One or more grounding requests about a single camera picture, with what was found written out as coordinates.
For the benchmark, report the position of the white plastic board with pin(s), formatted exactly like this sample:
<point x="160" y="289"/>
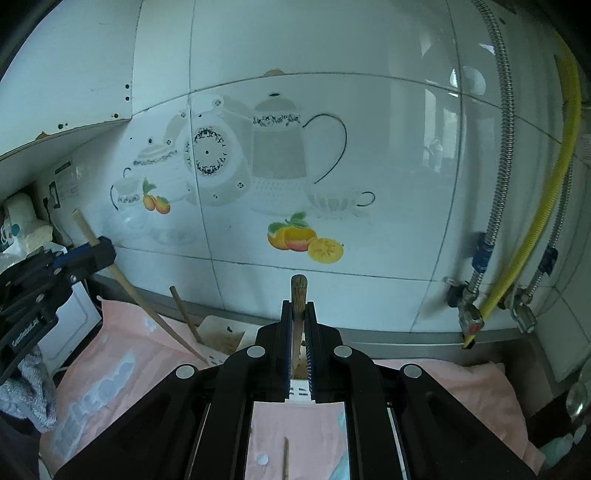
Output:
<point x="76" y="323"/>

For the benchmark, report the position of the white wall cabinet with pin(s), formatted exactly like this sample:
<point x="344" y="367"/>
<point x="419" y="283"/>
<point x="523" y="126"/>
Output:
<point x="69" y="69"/>

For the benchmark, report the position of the person's left hand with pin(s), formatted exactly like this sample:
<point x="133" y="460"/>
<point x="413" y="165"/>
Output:
<point x="27" y="397"/>

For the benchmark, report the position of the small wall label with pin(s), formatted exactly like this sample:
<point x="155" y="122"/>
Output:
<point x="68" y="182"/>

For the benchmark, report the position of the pale green container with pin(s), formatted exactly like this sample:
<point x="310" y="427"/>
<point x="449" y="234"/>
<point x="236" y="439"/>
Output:
<point x="561" y="450"/>

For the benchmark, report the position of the cream plastic utensil holder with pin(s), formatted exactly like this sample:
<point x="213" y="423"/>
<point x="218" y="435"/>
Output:
<point x="226" y="339"/>

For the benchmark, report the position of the black wall socket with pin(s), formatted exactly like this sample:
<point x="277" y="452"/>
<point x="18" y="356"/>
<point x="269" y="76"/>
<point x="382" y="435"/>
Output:
<point x="53" y="194"/>

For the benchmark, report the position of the metal ladle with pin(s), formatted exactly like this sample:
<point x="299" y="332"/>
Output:
<point x="577" y="399"/>

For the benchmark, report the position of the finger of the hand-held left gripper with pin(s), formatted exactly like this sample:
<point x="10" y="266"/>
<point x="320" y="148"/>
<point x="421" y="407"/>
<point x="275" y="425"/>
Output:
<point x="99" y="261"/>
<point x="69" y="257"/>

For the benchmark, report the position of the wooden chopstick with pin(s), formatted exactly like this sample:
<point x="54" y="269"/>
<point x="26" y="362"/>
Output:
<point x="298" y="295"/>
<point x="182" y="308"/>
<point x="84" y="226"/>

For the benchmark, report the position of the white round container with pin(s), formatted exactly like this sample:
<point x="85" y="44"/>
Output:
<point x="21" y="210"/>

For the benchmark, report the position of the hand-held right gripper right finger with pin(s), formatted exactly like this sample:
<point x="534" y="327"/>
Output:
<point x="310" y="350"/>

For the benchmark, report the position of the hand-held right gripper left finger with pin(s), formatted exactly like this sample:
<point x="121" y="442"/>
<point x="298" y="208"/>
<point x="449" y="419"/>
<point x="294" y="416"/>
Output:
<point x="286" y="350"/>

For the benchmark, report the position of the pink towel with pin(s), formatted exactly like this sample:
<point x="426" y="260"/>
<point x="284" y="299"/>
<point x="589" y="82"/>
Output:
<point x="115" y="369"/>

